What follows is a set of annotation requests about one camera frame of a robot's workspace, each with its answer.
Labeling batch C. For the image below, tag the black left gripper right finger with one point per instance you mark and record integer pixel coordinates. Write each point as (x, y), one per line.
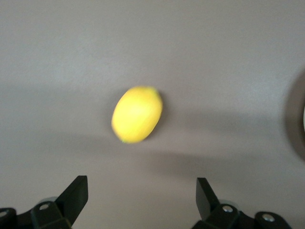
(214, 212)

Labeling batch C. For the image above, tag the yellow lemon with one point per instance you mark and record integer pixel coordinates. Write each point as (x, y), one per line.
(137, 114)

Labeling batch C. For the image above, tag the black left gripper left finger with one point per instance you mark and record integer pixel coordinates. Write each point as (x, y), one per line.
(69, 205)

